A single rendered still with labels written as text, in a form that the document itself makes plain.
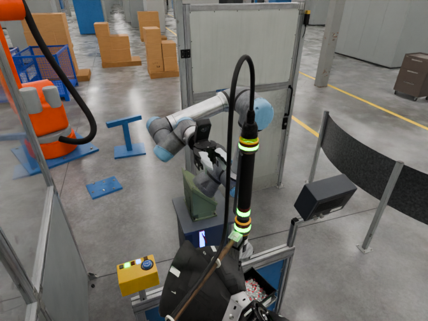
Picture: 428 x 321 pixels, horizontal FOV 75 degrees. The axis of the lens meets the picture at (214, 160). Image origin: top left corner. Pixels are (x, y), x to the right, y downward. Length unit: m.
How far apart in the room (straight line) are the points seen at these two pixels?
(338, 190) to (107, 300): 1.92
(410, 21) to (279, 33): 7.91
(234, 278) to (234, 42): 1.96
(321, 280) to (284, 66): 1.95
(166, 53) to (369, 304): 7.14
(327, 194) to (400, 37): 9.07
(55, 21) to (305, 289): 7.71
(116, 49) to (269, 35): 7.49
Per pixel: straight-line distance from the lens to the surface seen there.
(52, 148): 4.48
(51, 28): 8.41
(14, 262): 1.30
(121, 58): 9.80
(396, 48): 10.38
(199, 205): 1.50
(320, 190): 1.48
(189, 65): 2.43
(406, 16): 10.31
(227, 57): 2.55
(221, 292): 0.92
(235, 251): 0.80
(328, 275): 2.76
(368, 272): 2.92
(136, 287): 1.33
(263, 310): 1.02
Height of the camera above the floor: 2.09
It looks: 32 degrees down
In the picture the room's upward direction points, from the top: straight up
